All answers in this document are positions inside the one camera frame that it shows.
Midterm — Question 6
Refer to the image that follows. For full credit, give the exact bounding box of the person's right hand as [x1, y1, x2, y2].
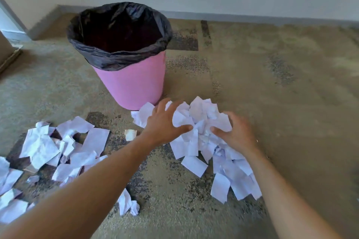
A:
[210, 111, 259, 154]

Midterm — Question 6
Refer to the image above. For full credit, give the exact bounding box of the person's left hand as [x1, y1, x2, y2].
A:
[139, 98, 194, 147]

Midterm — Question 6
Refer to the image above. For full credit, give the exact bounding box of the gathered pile of paper scraps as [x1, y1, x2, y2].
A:
[131, 96, 263, 204]

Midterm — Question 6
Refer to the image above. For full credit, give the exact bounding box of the person's left forearm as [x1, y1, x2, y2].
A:
[0, 136, 157, 239]

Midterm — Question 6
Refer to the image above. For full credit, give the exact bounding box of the person's right forearm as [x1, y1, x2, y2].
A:
[243, 148, 344, 239]

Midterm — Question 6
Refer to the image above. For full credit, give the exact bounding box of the pink trash bin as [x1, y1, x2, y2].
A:
[92, 51, 166, 111]

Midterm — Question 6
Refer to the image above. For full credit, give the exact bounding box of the crumpled white paper piece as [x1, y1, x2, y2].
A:
[117, 188, 140, 216]

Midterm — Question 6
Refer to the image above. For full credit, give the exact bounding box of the black bin bag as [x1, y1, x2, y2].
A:
[66, 1, 173, 72]

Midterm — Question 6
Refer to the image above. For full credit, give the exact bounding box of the grey baseboard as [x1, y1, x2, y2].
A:
[27, 5, 359, 41]

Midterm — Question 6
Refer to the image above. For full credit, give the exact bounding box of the scattered spread of torn paper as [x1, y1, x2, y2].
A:
[0, 116, 111, 225]

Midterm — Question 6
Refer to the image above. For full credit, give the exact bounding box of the brown cardboard board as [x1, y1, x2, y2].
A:
[0, 31, 23, 74]

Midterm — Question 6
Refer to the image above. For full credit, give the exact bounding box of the white door frame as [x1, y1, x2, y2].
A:
[0, 0, 32, 43]

